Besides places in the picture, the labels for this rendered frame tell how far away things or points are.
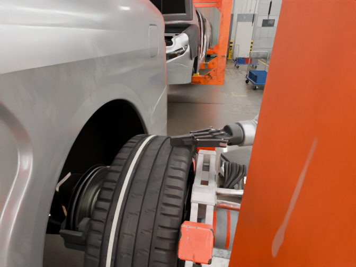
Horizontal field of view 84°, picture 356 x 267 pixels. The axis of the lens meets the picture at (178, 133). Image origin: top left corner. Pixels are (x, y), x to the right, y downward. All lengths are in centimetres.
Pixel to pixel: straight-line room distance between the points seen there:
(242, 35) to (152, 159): 1167
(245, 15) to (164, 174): 1340
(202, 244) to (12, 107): 45
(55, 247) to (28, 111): 167
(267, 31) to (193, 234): 1372
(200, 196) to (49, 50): 49
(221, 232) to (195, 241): 30
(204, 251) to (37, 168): 39
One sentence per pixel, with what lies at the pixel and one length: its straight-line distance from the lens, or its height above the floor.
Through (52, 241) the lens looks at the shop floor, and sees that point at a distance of 209.
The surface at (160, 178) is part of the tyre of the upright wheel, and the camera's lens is 56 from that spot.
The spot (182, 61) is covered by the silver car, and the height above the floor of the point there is 111.
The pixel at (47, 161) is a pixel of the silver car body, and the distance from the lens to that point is 50.
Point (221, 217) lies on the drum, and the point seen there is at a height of 92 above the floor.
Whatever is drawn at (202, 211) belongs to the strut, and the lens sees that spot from 76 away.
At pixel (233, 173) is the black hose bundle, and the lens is 81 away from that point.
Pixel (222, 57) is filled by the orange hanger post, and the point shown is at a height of 106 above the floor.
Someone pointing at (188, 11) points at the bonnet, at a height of 180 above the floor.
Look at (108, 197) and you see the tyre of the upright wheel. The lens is 58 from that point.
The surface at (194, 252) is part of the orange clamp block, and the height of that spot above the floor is 109.
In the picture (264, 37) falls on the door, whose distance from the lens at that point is 1397.
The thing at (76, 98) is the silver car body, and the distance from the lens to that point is 56.
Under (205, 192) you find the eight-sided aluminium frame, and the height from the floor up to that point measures 112.
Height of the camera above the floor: 152
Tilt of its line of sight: 27 degrees down
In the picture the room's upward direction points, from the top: straight up
